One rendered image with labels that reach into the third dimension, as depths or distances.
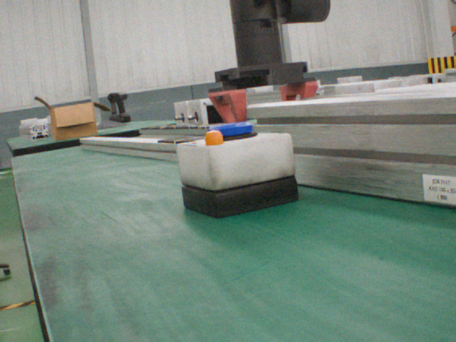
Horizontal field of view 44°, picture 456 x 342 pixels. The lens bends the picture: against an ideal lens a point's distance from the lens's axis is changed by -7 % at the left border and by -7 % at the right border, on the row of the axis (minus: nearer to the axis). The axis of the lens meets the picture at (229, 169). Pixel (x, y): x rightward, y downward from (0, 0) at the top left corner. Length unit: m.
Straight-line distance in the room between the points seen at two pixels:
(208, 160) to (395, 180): 0.15
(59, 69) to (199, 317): 11.41
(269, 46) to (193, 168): 0.25
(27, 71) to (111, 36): 1.79
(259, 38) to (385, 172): 0.29
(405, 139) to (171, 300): 0.24
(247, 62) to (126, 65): 11.15
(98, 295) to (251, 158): 0.22
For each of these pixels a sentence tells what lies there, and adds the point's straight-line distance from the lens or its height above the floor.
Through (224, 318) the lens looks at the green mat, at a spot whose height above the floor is 0.78.
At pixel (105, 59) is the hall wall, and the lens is 11.82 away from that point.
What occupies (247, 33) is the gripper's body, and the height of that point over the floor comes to 0.95.
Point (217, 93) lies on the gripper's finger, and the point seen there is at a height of 0.88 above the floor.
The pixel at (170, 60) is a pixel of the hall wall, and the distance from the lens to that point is 12.09.
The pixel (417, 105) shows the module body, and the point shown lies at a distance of 0.45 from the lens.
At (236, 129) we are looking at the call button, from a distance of 0.52.
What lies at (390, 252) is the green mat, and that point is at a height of 0.78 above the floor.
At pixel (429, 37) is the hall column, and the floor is 1.42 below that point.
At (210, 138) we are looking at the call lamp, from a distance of 0.49.
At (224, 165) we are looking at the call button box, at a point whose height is 0.82.
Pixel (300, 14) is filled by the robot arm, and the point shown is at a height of 0.97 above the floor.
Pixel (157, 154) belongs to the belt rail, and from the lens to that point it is 1.10.
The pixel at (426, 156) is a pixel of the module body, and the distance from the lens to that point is 0.47.
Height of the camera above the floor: 0.88
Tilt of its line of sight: 7 degrees down
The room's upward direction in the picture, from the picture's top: 7 degrees counter-clockwise
